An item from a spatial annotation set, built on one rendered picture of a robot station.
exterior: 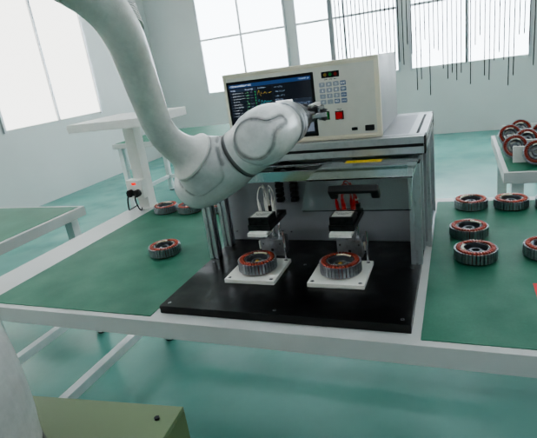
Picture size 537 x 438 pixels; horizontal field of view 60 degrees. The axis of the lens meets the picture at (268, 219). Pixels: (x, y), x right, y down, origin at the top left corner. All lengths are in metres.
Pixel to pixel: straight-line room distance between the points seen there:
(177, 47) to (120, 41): 8.02
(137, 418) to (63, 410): 0.15
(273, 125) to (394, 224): 0.74
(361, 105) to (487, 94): 6.34
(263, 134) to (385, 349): 0.53
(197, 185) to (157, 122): 0.15
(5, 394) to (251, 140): 0.51
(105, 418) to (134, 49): 0.57
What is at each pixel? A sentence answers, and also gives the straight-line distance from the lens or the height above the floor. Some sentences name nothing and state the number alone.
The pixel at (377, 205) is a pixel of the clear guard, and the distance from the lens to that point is 1.03.
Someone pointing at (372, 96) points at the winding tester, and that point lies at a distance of 1.27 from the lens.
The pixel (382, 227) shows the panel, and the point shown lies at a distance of 1.48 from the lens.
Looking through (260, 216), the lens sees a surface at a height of 0.92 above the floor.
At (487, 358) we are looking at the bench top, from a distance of 1.05.
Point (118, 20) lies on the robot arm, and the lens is 0.75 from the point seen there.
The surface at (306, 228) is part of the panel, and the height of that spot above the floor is 0.81.
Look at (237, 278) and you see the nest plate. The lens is 1.32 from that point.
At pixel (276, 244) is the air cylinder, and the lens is 1.44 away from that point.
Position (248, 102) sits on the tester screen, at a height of 1.24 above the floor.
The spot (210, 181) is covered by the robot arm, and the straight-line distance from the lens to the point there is 0.90.
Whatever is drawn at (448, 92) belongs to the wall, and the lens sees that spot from 7.56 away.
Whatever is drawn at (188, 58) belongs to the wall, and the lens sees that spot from 8.68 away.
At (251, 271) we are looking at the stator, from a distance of 1.30.
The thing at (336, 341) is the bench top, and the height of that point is 0.74.
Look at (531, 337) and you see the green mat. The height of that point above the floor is 0.75.
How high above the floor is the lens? 1.33
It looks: 18 degrees down
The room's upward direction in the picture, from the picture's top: 8 degrees counter-clockwise
